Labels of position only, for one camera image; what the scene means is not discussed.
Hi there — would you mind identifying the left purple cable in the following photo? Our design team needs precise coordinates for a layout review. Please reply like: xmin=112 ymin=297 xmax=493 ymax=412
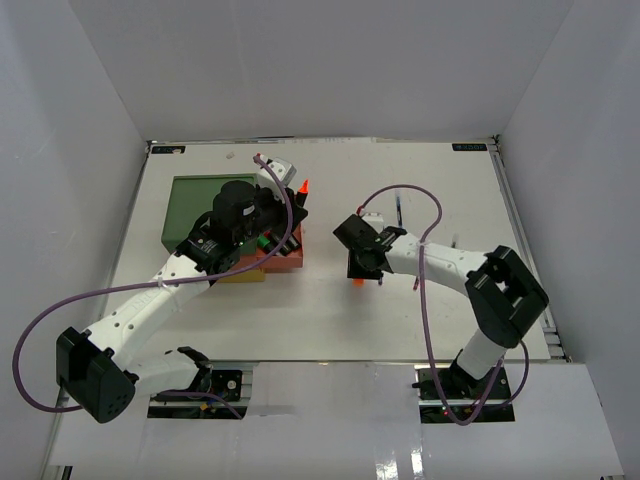
xmin=12 ymin=153 xmax=296 ymax=420

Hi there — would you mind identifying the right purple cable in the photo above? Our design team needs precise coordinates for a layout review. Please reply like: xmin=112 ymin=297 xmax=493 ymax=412
xmin=359 ymin=183 xmax=531 ymax=426

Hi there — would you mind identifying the red drawer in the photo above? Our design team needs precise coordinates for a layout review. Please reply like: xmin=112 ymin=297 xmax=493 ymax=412
xmin=256 ymin=226 xmax=304 ymax=272

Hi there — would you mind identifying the orange highlighter black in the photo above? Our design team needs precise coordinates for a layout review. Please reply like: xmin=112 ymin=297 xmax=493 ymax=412
xmin=295 ymin=179 xmax=309 ymax=208

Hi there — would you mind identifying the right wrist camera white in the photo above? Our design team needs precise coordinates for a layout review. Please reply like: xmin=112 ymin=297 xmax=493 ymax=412
xmin=360 ymin=211 xmax=385 ymax=233

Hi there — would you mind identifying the black corner label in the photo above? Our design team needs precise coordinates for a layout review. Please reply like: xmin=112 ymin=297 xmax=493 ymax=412
xmin=452 ymin=143 xmax=488 ymax=152
xmin=151 ymin=145 xmax=186 ymax=155

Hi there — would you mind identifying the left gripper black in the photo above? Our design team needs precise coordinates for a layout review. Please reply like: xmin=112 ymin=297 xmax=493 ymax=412
xmin=235 ymin=183 xmax=309 ymax=247

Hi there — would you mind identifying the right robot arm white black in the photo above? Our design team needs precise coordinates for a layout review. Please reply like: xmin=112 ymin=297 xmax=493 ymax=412
xmin=334 ymin=214 xmax=549 ymax=399

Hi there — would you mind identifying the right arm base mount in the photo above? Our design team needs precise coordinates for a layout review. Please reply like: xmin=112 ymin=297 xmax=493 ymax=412
xmin=412 ymin=366 xmax=516 ymax=425

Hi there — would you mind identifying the green drawer cabinet box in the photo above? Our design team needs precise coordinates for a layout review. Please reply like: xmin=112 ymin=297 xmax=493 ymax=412
xmin=161 ymin=173 xmax=266 ymax=283

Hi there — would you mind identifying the left black corner label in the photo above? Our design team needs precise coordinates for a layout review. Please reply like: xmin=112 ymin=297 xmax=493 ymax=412
xmin=151 ymin=145 xmax=186 ymax=155

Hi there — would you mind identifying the blue pen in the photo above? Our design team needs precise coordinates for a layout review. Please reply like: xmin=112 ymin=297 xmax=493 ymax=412
xmin=394 ymin=190 xmax=403 ymax=228

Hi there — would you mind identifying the right black corner label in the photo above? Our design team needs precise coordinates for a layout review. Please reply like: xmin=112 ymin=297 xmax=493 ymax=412
xmin=452 ymin=143 xmax=488 ymax=152

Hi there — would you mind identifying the purple cable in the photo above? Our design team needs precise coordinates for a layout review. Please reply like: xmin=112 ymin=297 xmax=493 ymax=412
xmin=359 ymin=183 xmax=531 ymax=426
xmin=12 ymin=153 xmax=296 ymax=420

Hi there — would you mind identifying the green cap black highlighter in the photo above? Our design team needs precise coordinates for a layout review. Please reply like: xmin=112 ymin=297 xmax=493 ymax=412
xmin=257 ymin=235 xmax=277 ymax=254

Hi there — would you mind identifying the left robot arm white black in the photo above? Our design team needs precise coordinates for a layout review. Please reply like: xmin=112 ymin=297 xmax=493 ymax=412
xmin=56 ymin=180 xmax=308 ymax=424

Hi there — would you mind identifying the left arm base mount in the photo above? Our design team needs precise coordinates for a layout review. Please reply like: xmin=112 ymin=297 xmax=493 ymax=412
xmin=147 ymin=368 xmax=253 ymax=420

